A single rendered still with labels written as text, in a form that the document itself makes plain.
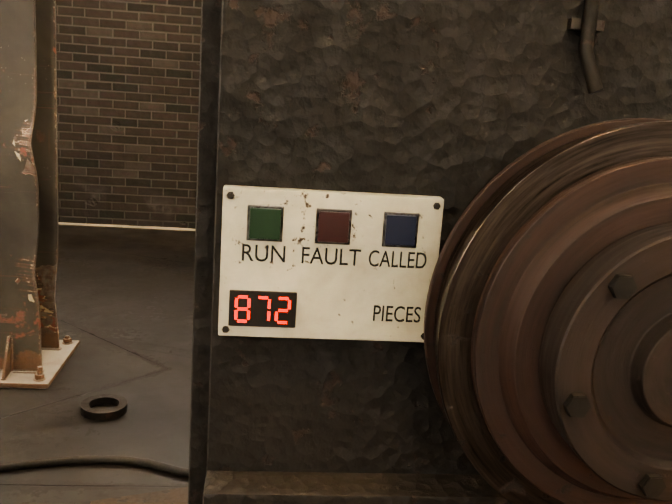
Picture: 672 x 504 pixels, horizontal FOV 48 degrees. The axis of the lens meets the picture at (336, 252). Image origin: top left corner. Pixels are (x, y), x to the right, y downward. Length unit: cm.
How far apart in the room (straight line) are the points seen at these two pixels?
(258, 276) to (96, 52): 615
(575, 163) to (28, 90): 284
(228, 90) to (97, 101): 612
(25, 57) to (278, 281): 262
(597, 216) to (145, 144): 630
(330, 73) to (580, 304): 38
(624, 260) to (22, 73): 294
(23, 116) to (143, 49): 359
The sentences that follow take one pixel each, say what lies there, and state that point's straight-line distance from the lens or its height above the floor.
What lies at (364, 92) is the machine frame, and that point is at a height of 136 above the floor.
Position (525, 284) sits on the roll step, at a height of 118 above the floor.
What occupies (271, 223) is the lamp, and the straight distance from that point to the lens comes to 88.
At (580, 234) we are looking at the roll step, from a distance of 77.
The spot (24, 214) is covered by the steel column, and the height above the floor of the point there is 74.
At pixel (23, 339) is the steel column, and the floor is 18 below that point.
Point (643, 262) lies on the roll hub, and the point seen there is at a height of 122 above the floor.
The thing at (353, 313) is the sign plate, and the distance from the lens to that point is 91.
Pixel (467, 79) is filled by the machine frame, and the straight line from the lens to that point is 92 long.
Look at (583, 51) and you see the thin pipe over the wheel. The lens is 94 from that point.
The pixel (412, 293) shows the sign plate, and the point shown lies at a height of 112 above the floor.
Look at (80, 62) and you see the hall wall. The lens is 702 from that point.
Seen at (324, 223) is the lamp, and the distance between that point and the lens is 88.
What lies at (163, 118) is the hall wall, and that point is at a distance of 690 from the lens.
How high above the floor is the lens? 136
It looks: 12 degrees down
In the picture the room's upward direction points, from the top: 4 degrees clockwise
